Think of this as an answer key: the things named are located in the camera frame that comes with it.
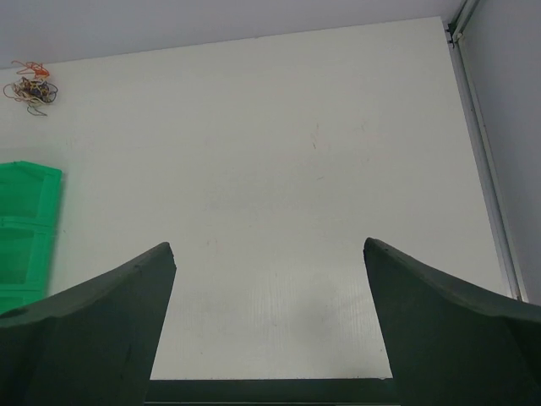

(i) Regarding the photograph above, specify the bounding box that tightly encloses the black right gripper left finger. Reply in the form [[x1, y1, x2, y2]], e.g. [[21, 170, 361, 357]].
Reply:
[[1, 243, 176, 405]]

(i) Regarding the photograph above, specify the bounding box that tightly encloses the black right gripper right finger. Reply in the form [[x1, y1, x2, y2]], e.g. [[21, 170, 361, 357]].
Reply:
[[363, 238, 540, 405]]

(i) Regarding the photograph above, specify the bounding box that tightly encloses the multicolour wire bundle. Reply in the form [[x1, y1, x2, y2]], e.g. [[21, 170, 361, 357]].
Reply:
[[3, 74, 59, 118]]

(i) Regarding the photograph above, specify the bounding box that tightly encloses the green plastic compartment tray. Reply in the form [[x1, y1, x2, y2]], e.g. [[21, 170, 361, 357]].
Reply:
[[1, 162, 63, 313]]

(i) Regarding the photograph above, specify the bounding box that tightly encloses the aluminium frame post right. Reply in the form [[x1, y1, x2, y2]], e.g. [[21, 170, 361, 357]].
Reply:
[[445, 0, 528, 302]]

